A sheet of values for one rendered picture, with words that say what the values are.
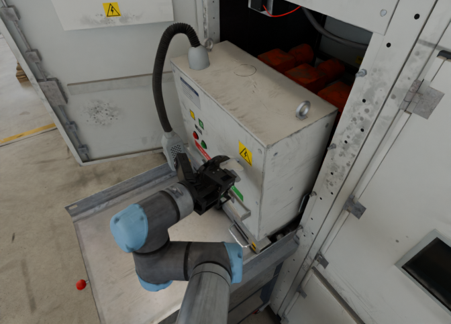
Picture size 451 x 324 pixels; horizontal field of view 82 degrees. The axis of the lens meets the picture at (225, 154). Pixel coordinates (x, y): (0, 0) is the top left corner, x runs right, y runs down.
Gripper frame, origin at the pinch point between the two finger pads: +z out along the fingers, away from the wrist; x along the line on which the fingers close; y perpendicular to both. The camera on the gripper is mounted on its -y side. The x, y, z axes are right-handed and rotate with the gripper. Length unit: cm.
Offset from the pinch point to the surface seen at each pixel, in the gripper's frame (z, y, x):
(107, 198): -12, -49, -43
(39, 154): 8, -215, -124
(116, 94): 2, -62, -5
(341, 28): 80, -11, 32
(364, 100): 6.4, 22.5, 25.5
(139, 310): -27, -4, -49
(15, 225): -33, -151, -135
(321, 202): 15.2, 22.8, -7.8
